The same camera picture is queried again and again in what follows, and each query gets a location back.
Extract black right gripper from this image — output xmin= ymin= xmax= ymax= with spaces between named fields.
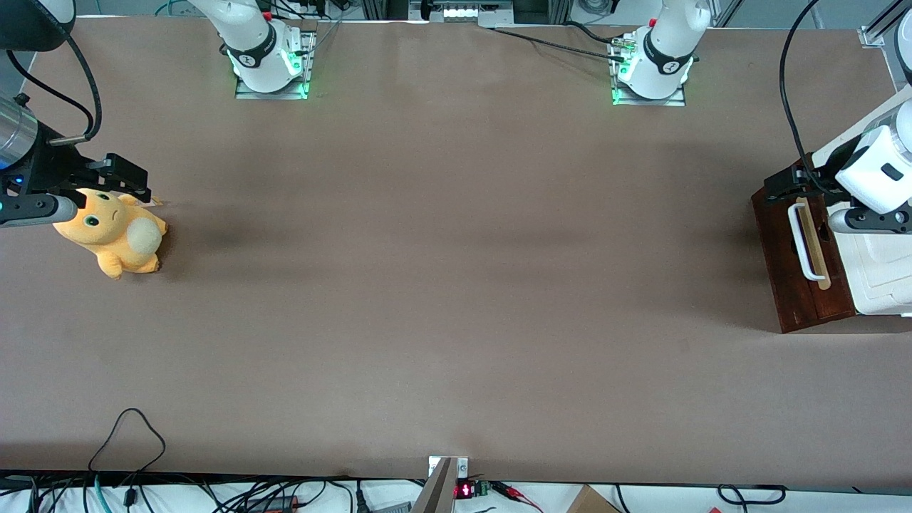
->
xmin=13 ymin=120 xmax=153 ymax=204

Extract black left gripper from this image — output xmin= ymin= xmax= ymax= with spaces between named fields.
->
xmin=764 ymin=134 xmax=864 ymax=210

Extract white drawer handle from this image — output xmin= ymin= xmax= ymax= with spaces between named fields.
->
xmin=788 ymin=202 xmax=827 ymax=281

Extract brown wooden drawer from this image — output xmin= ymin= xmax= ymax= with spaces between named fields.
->
xmin=751 ymin=187 xmax=833 ymax=334

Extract white and brown drawer cabinet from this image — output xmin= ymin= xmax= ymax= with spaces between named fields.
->
xmin=751 ymin=93 xmax=912 ymax=334

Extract orange plush toy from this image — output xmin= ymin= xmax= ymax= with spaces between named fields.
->
xmin=53 ymin=188 xmax=169 ymax=280

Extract black power adapter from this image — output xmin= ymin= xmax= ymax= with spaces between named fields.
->
xmin=245 ymin=494 xmax=303 ymax=513

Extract white power strip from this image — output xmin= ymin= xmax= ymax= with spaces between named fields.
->
xmin=440 ymin=3 xmax=515 ymax=24

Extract brown cardboard box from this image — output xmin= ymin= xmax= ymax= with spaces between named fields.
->
xmin=566 ymin=484 xmax=622 ymax=513

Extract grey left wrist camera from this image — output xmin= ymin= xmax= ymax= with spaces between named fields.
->
xmin=826 ymin=202 xmax=912 ymax=236

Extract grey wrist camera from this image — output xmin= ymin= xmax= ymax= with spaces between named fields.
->
xmin=0 ymin=194 xmax=79 ymax=229
xmin=826 ymin=202 xmax=912 ymax=236

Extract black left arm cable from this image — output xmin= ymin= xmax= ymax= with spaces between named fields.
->
xmin=779 ymin=0 xmax=843 ymax=202

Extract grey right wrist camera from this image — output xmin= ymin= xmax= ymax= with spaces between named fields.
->
xmin=0 ymin=194 xmax=79 ymax=229

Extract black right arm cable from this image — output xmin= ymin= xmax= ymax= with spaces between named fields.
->
xmin=6 ymin=27 xmax=103 ymax=146

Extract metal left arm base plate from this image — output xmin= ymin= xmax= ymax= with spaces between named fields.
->
xmin=611 ymin=34 xmax=687 ymax=107

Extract aluminium frame extrusion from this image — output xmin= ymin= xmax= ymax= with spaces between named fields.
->
xmin=858 ymin=0 xmax=912 ymax=49

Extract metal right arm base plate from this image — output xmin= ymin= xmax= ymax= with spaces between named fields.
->
xmin=234 ymin=30 xmax=317 ymax=101

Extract black looped table cable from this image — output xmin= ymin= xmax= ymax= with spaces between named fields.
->
xmin=88 ymin=408 xmax=167 ymax=474

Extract black cable to arm base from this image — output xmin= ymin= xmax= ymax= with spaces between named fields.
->
xmin=490 ymin=21 xmax=629 ymax=62

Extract black cable loop on floor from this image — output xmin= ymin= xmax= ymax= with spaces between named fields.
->
xmin=715 ymin=484 xmax=789 ymax=507

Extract red clip lead wires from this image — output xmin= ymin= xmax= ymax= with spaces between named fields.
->
xmin=490 ymin=482 xmax=545 ymax=512

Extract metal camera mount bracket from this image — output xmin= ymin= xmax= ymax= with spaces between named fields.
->
xmin=410 ymin=456 xmax=470 ymax=513

